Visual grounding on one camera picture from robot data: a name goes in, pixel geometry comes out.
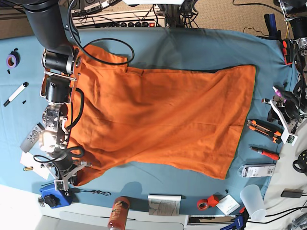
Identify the orange black table clamp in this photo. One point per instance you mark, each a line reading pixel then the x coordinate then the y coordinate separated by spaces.
pixel 288 51

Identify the blue table cloth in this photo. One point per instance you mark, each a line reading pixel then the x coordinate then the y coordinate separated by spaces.
pixel 195 49

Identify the orange t-shirt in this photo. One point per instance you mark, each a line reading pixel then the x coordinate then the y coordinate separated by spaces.
pixel 190 120

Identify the red plastic block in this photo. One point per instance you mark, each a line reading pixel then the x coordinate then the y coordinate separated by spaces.
pixel 213 201

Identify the blue black table clamp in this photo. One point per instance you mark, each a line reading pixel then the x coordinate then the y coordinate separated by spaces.
pixel 270 22

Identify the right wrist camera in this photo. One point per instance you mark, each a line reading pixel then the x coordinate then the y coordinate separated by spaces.
pixel 61 185

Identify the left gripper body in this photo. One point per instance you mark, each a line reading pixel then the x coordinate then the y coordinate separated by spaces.
pixel 292 110

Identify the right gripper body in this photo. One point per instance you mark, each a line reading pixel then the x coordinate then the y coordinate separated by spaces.
pixel 64 167

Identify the black power strip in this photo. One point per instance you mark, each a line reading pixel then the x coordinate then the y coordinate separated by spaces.
pixel 146 23

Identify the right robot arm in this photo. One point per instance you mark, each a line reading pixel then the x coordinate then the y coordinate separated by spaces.
pixel 60 59

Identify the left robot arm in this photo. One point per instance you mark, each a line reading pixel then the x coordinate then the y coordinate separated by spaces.
pixel 295 53

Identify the white paper card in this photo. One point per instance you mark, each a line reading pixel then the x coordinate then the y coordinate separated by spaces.
pixel 28 161

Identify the blue box with knob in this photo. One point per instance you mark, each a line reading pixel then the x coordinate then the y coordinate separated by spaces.
pixel 55 198

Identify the purple glue tube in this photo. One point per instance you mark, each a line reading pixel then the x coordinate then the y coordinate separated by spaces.
pixel 279 94

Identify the packaged bit set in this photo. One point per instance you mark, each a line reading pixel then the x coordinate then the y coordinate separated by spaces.
pixel 256 170

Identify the orange black utility knife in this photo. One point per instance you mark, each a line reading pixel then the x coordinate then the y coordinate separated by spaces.
pixel 266 129

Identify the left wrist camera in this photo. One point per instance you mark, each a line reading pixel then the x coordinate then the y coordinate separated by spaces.
pixel 288 137

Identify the white paper leaflet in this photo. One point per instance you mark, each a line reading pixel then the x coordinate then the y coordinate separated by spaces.
pixel 228 205

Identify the gold AA battery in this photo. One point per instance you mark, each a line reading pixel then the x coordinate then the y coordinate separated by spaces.
pixel 28 168

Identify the purple tape roll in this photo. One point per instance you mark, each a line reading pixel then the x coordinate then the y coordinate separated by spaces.
pixel 13 60

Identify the grey notebook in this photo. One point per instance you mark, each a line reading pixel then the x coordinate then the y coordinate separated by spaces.
pixel 164 205

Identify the orange drink bottle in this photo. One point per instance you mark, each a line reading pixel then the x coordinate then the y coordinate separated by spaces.
pixel 119 213

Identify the grey remote control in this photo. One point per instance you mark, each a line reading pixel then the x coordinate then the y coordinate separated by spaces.
pixel 32 137

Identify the blue bar clamp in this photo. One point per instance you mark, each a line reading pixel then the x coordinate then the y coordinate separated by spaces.
pixel 239 222

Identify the translucent plastic cup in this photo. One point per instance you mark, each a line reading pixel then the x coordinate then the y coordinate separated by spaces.
pixel 253 202

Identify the black white marker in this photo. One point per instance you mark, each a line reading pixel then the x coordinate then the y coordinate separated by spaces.
pixel 16 93

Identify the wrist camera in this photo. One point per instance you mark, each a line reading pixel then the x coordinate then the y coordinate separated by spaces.
pixel 61 185
pixel 288 137

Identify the red tape roll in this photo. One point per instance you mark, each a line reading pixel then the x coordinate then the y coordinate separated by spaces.
pixel 202 204

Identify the red screwdriver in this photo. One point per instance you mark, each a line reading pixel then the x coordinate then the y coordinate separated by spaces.
pixel 264 152

